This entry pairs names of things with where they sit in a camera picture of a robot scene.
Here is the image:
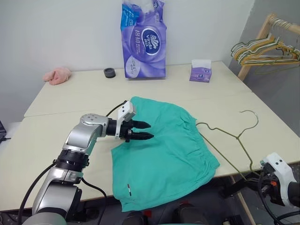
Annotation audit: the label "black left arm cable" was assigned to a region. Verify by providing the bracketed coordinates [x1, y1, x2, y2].
[17, 163, 57, 225]
[81, 178, 108, 225]

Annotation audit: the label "small purple tissue box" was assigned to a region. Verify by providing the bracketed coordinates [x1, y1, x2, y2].
[189, 59, 212, 83]

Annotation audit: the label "black device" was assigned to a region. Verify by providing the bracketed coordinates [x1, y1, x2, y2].
[0, 120, 11, 144]

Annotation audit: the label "purple tissue roll pack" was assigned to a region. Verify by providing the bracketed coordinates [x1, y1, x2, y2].
[120, 0, 168, 80]

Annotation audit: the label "wooden clothes rack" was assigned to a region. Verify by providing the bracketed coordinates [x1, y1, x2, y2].
[237, 13, 300, 82]

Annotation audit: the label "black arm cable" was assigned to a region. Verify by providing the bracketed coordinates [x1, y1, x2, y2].
[81, 178, 108, 225]
[17, 163, 57, 225]
[257, 173, 300, 225]

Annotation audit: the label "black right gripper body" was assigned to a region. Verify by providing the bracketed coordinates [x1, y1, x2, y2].
[257, 163, 281, 203]

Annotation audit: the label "white wire hanger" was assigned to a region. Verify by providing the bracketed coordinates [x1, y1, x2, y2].
[232, 20, 293, 55]

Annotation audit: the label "pink cloth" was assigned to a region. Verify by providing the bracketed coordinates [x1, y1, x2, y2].
[42, 67, 73, 86]

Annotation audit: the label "wooden table leg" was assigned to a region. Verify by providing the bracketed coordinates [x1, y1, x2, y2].
[229, 175, 256, 225]

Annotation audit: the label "black round cap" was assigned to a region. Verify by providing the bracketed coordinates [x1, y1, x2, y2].
[103, 67, 117, 80]

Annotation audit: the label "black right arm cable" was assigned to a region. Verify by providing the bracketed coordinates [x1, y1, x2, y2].
[257, 173, 300, 225]

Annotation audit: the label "yellow wire hanger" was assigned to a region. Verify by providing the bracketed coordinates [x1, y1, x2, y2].
[235, 34, 300, 66]

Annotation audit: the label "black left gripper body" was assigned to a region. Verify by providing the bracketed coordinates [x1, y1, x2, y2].
[119, 119, 136, 143]

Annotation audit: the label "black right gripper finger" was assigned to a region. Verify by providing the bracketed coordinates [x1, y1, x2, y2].
[219, 179, 260, 199]
[245, 172, 261, 183]

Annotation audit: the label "green shorts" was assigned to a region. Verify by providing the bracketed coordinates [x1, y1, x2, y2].
[110, 96, 222, 213]

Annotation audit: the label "green wire hanger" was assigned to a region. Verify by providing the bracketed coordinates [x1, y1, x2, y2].
[230, 41, 300, 75]

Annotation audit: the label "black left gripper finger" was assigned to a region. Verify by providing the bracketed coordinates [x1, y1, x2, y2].
[131, 132, 155, 141]
[132, 120, 152, 130]

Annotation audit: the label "olive wire hanger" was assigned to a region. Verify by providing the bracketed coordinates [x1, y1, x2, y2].
[195, 110, 261, 182]

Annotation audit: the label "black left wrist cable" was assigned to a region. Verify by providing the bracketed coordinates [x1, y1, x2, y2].
[105, 100, 128, 117]

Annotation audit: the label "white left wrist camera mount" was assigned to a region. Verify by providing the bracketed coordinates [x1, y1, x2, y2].
[115, 100, 137, 141]

